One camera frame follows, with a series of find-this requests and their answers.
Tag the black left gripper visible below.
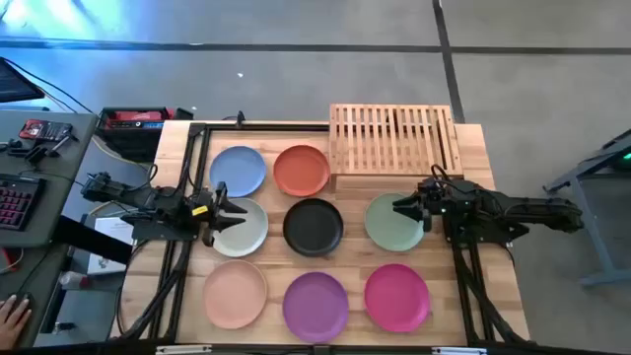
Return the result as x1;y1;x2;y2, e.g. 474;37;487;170
189;180;248;248

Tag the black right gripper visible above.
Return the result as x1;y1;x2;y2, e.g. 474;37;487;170
392;177;448;233

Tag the light grey plate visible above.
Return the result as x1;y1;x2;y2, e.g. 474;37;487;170
209;196;270;259

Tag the pale green plate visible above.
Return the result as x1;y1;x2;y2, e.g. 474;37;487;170
364;191;426;253

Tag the blue plate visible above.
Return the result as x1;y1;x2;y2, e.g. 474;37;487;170
208;145;268;199

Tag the peach pink plate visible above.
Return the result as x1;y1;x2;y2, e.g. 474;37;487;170
202;259;268;331

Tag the black plate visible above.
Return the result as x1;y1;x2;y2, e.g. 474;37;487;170
282;197;345;258

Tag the terracotta orange plate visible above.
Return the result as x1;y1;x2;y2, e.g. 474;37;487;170
272;144;332;198

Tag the magenta plate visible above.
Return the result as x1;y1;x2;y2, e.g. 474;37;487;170
363;262;432;334

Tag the purple plate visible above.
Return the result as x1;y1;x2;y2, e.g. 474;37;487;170
282;270;350;344

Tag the wooden slatted shelf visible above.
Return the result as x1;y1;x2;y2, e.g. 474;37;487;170
328;103;465;194

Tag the white booklet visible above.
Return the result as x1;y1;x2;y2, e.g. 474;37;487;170
87;215;135;276

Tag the red and black toolbox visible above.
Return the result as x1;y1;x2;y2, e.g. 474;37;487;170
96;106;194;164

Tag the black diagonal bar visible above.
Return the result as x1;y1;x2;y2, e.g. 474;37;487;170
51;215;134;266

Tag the white bottle with red cap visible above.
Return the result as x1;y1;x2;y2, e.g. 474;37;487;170
57;270;93;292

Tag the dark grey desk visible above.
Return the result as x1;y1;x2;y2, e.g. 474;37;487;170
0;244;70;349

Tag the small black clamp tool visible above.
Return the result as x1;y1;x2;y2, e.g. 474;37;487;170
24;135;71;167

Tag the black smartphone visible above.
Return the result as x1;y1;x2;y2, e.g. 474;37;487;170
18;118;74;144

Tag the black backlit keyboard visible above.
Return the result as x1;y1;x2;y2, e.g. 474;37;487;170
0;173;48;233

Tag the grey metal stand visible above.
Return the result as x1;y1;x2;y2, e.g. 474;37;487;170
541;128;631;288

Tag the person's hand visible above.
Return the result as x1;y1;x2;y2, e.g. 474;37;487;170
0;294;34;351

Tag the black monitor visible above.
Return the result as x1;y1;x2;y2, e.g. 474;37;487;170
0;56;46;105

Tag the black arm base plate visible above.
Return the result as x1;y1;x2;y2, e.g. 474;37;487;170
443;216;517;248
131;219;197;243

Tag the black aluminium rail frame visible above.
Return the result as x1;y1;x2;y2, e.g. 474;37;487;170
110;120;532;355

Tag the black cable bundle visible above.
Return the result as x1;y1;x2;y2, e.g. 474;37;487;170
115;239;191;341
456;244;526;345

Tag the silver bracket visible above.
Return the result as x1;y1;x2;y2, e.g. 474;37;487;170
431;345;488;355
155;344;214;355

